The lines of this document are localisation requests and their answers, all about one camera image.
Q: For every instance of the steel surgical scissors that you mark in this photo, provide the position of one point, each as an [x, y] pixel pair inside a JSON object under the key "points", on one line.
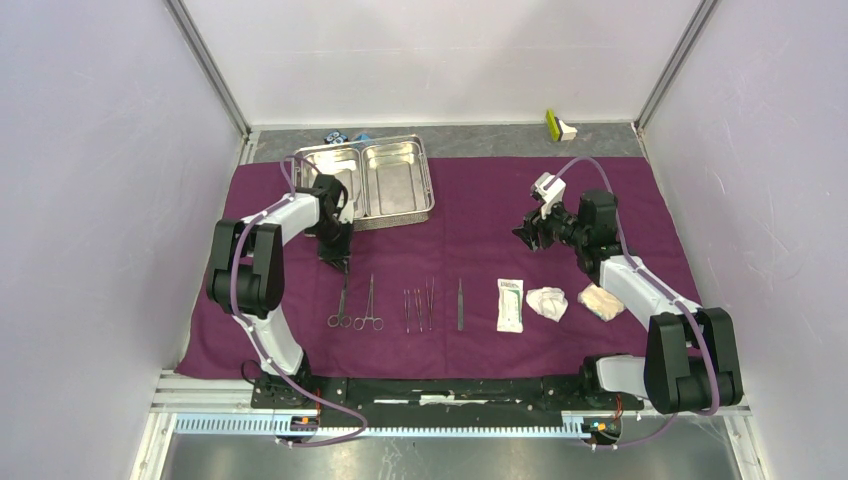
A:
{"points": [[340, 319]]}

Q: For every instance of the purple cloth wrap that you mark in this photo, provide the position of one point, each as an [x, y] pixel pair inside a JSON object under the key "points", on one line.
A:
{"points": [[469, 236]]}

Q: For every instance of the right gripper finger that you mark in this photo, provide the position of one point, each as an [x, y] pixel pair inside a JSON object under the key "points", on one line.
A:
{"points": [[539, 242], [527, 232]]}

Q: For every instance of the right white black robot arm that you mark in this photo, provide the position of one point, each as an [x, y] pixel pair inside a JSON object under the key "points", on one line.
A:
{"points": [[690, 362]]}

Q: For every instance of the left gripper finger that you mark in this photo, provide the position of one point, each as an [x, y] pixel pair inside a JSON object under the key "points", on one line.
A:
{"points": [[343, 265], [330, 262]]}

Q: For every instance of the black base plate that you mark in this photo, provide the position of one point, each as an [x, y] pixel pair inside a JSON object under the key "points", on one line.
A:
{"points": [[454, 403]]}

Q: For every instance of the steel forceps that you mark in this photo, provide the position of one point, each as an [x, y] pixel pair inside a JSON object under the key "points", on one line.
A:
{"points": [[418, 308], [369, 318]]}

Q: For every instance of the yellow green white object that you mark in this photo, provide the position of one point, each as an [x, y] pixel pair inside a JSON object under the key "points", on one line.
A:
{"points": [[558, 129]]}

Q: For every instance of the metal instrument tray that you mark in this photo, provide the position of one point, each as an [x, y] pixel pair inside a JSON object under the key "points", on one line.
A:
{"points": [[388, 179]]}

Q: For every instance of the beige gauze roll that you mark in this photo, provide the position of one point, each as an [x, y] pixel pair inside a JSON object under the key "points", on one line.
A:
{"points": [[600, 302]]}

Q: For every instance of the white gauze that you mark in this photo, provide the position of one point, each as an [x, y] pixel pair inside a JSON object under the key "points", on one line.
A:
{"points": [[548, 302]]}

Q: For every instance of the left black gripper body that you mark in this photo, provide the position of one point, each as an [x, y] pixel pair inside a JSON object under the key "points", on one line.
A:
{"points": [[334, 239]]}

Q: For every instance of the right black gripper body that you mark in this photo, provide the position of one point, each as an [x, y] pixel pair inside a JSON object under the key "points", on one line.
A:
{"points": [[558, 225]]}

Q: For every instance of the aluminium frame rail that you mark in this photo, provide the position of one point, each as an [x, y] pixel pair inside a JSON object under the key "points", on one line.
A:
{"points": [[188, 406]]}

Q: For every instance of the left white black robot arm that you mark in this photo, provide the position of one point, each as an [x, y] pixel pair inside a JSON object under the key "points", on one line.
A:
{"points": [[245, 272]]}

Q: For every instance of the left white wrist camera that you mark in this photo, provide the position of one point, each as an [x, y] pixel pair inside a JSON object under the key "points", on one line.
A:
{"points": [[347, 213]]}

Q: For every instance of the steel scalpel handle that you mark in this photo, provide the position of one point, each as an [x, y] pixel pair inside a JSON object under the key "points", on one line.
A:
{"points": [[460, 306], [430, 292]]}

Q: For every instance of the white sterile packet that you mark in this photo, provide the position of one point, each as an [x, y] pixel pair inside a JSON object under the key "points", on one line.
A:
{"points": [[510, 302]]}

